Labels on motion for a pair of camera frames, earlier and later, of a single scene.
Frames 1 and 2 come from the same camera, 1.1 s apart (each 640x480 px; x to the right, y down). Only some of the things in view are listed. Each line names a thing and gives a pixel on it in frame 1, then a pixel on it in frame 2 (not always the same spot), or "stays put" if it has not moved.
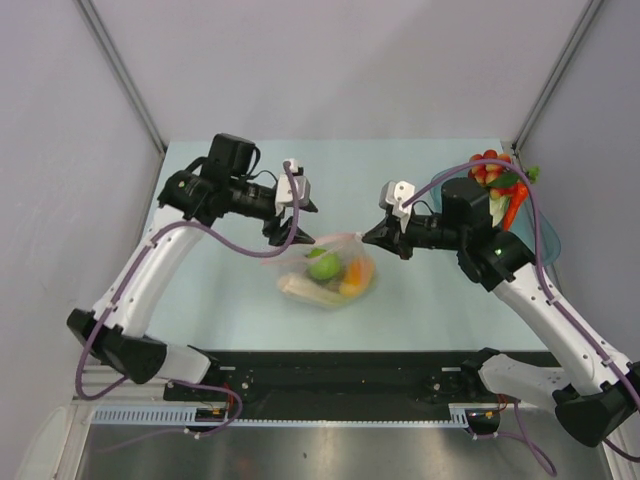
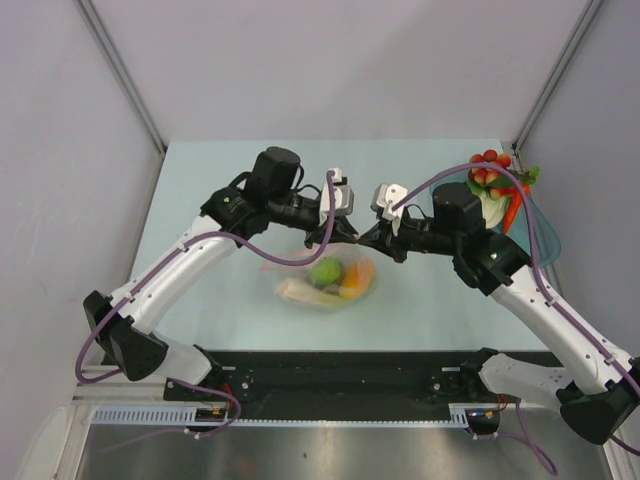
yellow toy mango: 359,276 stays put
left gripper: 272,227 -> 341,231
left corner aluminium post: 95,20 stays put
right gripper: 389,235 stays put
